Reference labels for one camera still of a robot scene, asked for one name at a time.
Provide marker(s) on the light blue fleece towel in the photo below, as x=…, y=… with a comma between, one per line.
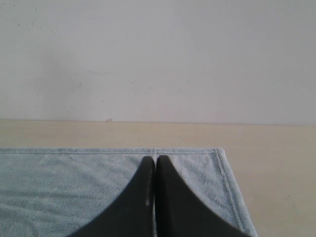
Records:
x=51, y=192

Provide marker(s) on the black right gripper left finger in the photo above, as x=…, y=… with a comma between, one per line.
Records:
x=131, y=213

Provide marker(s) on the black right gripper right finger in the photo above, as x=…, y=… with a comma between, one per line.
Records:
x=180, y=213

